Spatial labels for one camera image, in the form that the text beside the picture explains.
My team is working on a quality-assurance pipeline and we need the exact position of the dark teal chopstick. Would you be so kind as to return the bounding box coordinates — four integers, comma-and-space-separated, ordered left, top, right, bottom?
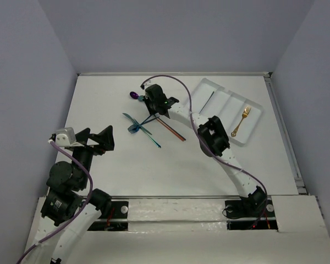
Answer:
199, 91, 216, 114

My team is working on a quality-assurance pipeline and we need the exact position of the white divided utensil tray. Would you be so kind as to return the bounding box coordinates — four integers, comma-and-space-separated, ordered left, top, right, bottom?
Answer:
181, 76, 265, 147

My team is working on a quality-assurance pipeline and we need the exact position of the teal plastic knife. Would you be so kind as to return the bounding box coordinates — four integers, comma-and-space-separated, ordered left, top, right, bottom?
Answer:
123, 113, 151, 134

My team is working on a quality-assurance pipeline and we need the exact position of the purple metal spoon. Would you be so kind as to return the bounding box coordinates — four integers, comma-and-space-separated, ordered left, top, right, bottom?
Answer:
129, 91, 139, 100

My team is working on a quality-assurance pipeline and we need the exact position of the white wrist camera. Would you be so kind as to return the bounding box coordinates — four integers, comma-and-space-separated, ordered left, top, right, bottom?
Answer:
50, 127, 83, 147
140, 82, 150, 101

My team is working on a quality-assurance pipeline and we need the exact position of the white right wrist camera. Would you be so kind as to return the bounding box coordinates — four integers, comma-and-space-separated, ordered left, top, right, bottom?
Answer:
140, 82, 150, 101

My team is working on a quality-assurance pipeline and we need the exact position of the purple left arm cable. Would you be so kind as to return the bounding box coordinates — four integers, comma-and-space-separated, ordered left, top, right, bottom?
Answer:
16, 140, 94, 264

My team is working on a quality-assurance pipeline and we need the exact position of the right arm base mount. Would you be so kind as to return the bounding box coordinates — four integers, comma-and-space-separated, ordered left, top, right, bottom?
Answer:
222, 198, 278, 230

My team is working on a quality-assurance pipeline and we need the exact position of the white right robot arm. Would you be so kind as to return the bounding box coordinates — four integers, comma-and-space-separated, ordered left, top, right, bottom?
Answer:
141, 84, 267, 216

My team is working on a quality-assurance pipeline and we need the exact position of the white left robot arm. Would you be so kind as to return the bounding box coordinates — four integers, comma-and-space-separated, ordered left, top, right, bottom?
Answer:
27, 125, 114, 263

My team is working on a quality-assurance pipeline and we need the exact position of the gold metal fork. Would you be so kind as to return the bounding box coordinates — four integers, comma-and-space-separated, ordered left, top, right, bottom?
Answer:
230, 106, 251, 138

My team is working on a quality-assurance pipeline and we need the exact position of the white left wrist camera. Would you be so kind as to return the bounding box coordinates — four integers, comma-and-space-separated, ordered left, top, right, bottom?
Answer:
50, 127, 83, 147

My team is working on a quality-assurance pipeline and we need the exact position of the blue metal fork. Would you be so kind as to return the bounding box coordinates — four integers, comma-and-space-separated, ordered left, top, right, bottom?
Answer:
123, 113, 158, 135

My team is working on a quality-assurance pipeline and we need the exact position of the orange chopstick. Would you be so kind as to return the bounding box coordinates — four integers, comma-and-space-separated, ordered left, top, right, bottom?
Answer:
156, 117, 186, 142

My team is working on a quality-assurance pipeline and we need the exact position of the white foam front board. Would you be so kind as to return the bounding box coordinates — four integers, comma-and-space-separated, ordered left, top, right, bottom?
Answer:
21, 195, 330, 264

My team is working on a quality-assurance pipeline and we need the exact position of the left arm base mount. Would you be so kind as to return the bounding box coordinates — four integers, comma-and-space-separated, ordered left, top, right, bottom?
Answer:
88, 200, 129, 232

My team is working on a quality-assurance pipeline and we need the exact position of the iridescent metal fork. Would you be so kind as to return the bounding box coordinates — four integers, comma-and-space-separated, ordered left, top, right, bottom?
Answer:
137, 123, 161, 148

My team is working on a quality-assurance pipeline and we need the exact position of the dark red chopstick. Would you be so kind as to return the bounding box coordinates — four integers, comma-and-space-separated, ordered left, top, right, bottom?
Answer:
156, 118, 184, 142

